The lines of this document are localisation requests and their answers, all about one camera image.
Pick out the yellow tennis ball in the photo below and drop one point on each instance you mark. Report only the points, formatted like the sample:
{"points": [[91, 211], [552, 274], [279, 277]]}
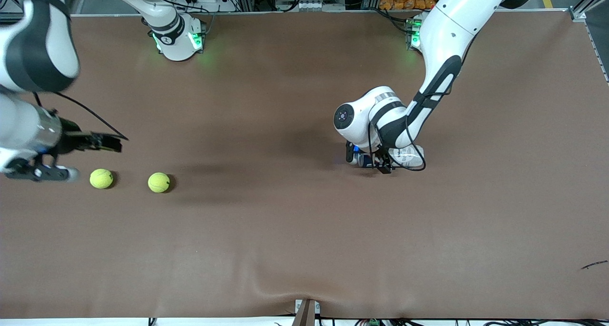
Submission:
{"points": [[101, 178], [159, 182]]}

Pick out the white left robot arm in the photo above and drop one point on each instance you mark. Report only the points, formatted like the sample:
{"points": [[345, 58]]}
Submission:
{"points": [[447, 31]]}

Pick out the brown table mat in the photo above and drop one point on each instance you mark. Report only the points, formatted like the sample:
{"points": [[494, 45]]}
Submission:
{"points": [[285, 245]]}

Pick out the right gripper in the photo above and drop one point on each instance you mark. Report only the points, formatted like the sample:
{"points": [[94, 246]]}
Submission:
{"points": [[71, 139]]}

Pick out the aluminium frame corner bracket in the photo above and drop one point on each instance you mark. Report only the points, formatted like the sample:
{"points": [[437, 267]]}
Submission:
{"points": [[578, 14]]}

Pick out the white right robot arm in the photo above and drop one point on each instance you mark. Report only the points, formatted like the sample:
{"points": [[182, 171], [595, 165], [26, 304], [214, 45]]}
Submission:
{"points": [[176, 45]]}

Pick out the green terminal connector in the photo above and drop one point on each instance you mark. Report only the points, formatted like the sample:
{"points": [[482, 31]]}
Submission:
{"points": [[373, 322]]}

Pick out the white terminal block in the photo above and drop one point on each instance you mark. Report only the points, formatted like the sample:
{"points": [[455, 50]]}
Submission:
{"points": [[311, 5]]}

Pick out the aluminium camera post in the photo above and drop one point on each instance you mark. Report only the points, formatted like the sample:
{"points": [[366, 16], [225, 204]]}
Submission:
{"points": [[307, 312]]}

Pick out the clear plastic ball canister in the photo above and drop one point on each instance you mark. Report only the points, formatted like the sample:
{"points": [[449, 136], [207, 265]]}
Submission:
{"points": [[407, 155]]}

